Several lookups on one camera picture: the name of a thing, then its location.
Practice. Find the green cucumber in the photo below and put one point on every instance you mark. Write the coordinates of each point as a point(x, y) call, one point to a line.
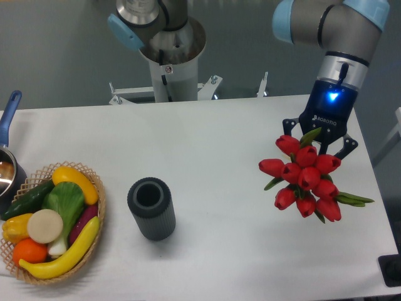
point(29, 202)

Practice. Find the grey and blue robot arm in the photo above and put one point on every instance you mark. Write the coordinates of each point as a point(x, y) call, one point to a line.
point(347, 30)

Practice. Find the orange fruit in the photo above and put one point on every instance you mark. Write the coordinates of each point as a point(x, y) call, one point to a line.
point(30, 251)

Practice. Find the red tulip bouquet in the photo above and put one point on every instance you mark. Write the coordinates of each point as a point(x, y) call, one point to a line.
point(307, 174)

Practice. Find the yellow bell pepper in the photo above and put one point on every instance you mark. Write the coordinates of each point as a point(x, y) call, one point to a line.
point(16, 229)

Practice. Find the blue handled saucepan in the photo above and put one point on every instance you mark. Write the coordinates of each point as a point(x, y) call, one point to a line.
point(12, 174)

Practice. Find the beige round disc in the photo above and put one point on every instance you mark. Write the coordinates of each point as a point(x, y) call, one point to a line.
point(45, 226)

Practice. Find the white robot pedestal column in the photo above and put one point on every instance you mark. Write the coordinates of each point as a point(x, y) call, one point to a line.
point(173, 61)

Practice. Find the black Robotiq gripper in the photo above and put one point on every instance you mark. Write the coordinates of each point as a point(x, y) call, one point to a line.
point(328, 108)

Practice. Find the yellow banana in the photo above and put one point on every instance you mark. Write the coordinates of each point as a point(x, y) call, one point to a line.
point(70, 258)

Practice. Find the dark grey ribbed vase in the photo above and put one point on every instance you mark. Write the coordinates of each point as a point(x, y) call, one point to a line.
point(150, 202)

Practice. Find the woven wicker basket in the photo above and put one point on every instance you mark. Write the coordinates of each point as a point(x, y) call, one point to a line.
point(40, 176)

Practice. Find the purple sweet potato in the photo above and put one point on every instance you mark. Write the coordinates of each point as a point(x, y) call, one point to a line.
point(87, 214)

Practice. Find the yellow squash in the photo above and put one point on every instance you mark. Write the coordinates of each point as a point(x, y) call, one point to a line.
point(70, 174)

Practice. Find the white frame at right edge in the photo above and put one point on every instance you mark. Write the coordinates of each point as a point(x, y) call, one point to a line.
point(389, 142)

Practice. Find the black device at table edge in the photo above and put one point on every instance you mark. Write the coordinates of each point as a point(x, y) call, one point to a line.
point(390, 268)

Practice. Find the green leafy bok choy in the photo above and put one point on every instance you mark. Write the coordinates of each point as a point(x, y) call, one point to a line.
point(67, 200)

